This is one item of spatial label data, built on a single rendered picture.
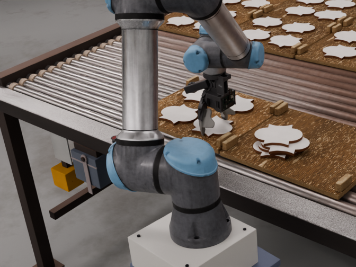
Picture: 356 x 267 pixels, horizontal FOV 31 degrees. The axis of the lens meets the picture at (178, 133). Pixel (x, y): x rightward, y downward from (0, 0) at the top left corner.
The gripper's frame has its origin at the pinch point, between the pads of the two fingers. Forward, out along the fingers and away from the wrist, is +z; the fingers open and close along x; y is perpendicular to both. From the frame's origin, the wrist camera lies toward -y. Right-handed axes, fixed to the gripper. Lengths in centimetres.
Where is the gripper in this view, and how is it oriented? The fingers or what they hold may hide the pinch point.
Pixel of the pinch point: (213, 126)
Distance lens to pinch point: 206.2
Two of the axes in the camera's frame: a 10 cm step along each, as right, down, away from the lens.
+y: 7.1, 3.0, -6.4
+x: 7.0, -4.0, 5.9
